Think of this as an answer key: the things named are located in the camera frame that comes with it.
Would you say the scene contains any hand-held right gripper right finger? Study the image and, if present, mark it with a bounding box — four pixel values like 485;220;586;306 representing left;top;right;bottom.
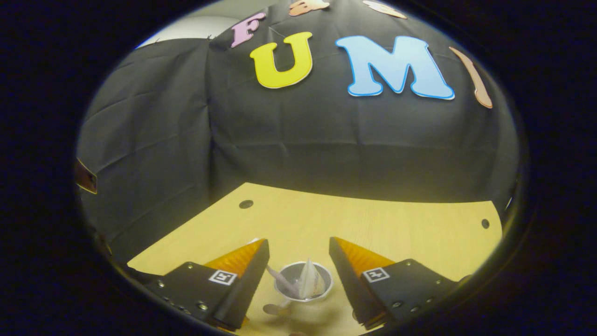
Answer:
329;237;461;330

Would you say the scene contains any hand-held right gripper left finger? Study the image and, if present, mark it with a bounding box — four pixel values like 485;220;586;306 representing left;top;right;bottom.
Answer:
141;238;271;331

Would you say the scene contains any white cup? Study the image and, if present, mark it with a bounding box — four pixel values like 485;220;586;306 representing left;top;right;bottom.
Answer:
263;261;334;315

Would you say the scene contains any pink toothbrush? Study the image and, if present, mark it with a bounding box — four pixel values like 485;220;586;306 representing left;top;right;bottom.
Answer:
266;265;299;297

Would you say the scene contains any white toothpaste tube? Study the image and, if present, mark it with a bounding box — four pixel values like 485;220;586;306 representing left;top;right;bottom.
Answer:
298;258;326;299

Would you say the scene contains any wooden desktop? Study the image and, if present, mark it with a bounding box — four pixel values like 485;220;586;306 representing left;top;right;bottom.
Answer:
127;182;503;336

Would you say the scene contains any black backdrop cloth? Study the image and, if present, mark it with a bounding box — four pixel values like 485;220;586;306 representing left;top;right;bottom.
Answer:
77;0;521;262

